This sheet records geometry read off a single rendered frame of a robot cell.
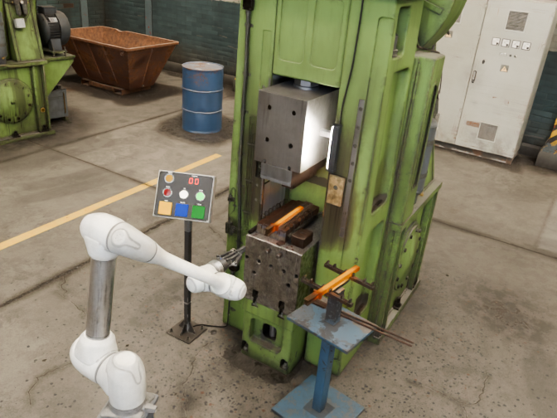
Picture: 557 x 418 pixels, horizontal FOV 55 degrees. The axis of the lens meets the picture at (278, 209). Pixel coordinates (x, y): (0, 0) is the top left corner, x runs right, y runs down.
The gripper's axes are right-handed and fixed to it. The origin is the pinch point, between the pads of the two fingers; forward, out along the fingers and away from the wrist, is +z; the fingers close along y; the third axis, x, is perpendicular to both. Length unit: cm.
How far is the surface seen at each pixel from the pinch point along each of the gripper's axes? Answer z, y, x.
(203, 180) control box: 28, -48, 18
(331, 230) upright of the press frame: 49, 29, 1
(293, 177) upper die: 38, 8, 32
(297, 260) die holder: 29.1, 20.0, -12.1
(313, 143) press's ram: 48, 13, 51
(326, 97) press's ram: 58, 13, 75
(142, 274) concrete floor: 60, -131, -99
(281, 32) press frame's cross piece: 50, -15, 105
